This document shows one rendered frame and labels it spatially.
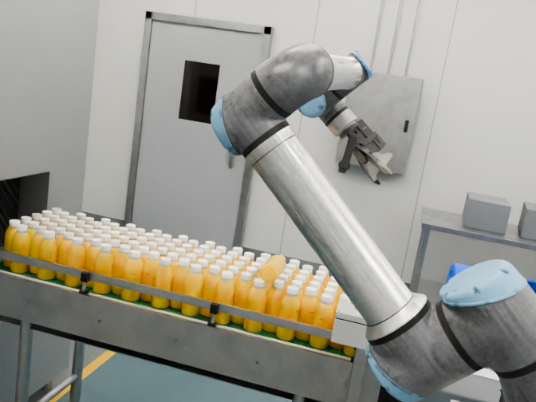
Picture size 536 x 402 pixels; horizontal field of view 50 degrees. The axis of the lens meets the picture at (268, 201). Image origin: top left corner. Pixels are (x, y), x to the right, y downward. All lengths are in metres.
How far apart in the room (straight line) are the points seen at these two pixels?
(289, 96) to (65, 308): 1.42
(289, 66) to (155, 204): 4.81
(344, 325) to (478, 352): 0.71
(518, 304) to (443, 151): 4.16
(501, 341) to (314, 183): 0.45
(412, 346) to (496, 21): 4.35
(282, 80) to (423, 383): 0.65
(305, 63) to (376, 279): 0.45
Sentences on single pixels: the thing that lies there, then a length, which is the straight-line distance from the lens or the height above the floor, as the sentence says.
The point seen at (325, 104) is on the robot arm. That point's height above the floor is 1.71.
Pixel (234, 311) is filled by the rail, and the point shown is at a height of 0.97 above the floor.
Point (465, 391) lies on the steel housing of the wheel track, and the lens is 2.11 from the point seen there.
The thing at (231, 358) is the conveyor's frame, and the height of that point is 0.80.
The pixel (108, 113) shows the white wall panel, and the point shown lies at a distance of 6.08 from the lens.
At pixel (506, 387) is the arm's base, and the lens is 1.25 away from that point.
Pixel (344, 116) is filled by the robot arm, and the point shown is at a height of 1.68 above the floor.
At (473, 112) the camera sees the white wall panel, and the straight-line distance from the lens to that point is 5.27.
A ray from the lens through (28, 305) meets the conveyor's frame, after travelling 2.39.
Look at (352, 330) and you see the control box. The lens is 1.82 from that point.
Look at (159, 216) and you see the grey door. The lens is 5.89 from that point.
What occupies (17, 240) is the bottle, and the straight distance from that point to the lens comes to 2.38.
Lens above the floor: 1.75
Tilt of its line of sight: 12 degrees down
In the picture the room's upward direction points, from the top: 9 degrees clockwise
